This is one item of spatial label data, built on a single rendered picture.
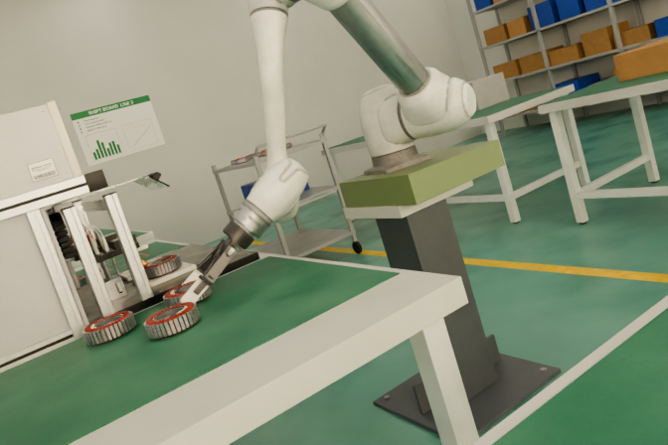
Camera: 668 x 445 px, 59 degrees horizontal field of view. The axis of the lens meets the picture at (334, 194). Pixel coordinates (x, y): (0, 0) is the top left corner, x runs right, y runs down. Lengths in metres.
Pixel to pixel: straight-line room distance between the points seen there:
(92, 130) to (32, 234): 5.70
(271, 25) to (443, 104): 0.57
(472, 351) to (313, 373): 1.30
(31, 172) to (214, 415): 0.99
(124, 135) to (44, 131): 5.59
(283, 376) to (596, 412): 0.44
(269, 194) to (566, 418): 0.98
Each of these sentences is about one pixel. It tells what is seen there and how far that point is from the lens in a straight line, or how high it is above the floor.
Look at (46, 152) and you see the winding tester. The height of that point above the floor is 1.20.
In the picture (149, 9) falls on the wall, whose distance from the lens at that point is 7.67.
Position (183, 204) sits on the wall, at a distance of 7.37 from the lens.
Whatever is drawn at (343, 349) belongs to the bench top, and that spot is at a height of 0.74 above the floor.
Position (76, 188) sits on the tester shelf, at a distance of 1.55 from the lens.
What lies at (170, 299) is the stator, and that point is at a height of 0.78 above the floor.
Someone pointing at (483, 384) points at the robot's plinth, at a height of 0.03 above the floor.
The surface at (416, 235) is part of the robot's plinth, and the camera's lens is 1.95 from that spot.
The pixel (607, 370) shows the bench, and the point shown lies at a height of 0.75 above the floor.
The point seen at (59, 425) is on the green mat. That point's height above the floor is 0.75.
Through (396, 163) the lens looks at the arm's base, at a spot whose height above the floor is 0.86.
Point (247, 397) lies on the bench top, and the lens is 0.87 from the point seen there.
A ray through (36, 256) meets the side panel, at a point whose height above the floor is 0.97.
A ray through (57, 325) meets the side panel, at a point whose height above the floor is 0.80.
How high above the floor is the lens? 1.08
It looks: 8 degrees down
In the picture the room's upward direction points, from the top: 18 degrees counter-clockwise
